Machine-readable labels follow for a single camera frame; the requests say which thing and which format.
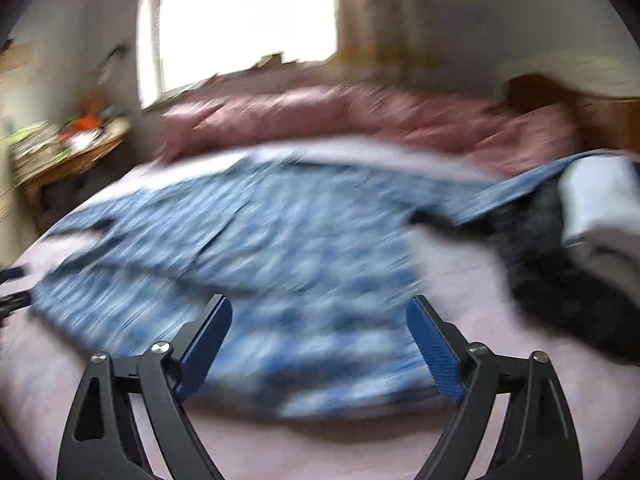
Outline cream headboard cover cloth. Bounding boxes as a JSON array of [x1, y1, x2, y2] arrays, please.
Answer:
[[500, 55, 640, 101]]

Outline wooden desk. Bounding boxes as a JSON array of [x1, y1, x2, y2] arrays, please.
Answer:
[[20, 132, 126, 221]]

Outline blue plaid coat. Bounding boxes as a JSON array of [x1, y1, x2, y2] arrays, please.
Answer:
[[30, 152, 618, 418]]

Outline pink quilt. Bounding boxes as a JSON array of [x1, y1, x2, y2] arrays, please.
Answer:
[[155, 77, 581, 176]]

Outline books on windowsill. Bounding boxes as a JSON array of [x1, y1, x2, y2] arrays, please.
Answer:
[[250, 52, 301, 72]]

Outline white framed window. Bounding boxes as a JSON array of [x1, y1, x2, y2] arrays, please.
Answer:
[[136, 0, 341, 108]]

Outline wooden headboard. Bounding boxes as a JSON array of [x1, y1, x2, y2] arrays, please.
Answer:
[[507, 74, 640, 161]]

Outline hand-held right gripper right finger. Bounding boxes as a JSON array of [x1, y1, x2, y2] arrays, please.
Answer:
[[406, 294, 583, 480]]

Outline bed with pink sheet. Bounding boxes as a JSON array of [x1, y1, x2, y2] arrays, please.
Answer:
[[0, 140, 640, 480]]

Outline white pillow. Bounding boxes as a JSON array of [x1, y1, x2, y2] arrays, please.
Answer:
[[557, 155, 640, 281]]

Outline patterned beige curtain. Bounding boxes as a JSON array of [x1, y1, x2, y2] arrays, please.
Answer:
[[337, 0, 451, 76]]

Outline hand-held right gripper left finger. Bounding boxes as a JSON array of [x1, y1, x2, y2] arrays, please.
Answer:
[[56, 294, 234, 480]]

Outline wall lamp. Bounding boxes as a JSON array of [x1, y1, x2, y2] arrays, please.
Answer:
[[97, 45, 128, 83]]

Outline stack of books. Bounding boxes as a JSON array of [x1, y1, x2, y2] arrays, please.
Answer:
[[10, 125, 61, 181]]

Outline black puffer jacket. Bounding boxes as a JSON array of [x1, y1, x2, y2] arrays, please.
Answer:
[[487, 180, 640, 366]]

